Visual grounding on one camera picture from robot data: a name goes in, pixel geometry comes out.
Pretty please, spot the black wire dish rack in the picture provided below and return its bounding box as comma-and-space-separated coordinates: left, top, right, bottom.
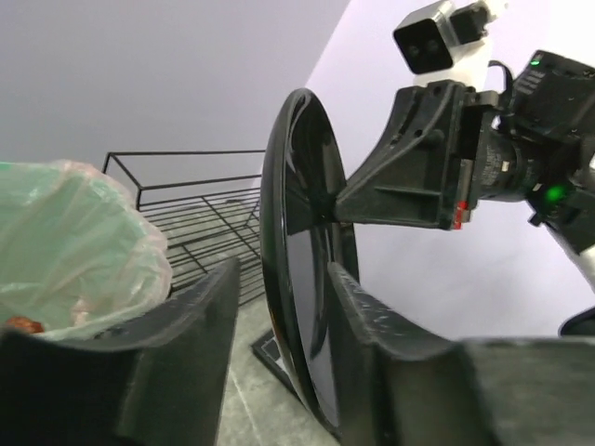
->
102, 150, 264, 305

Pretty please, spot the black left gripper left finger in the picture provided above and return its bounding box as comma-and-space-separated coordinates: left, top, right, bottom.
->
1, 258, 240, 446

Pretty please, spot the orange salmon piece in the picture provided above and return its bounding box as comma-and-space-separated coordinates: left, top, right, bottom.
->
5, 316, 45, 335

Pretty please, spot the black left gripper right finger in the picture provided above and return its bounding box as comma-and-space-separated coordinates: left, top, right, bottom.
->
328, 263, 594, 445

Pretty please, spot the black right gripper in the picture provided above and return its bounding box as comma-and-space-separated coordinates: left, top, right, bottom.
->
334, 50, 594, 230

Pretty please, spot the black small plate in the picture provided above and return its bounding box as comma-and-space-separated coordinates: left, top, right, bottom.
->
259, 88, 359, 435

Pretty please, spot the black white chessboard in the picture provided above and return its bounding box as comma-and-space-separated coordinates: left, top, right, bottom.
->
251, 329, 298, 397

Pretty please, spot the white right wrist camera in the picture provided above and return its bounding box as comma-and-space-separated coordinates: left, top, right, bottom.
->
393, 1, 509, 89

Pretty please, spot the green bin with pink bag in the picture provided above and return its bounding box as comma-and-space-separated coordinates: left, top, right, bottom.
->
1, 161, 173, 340

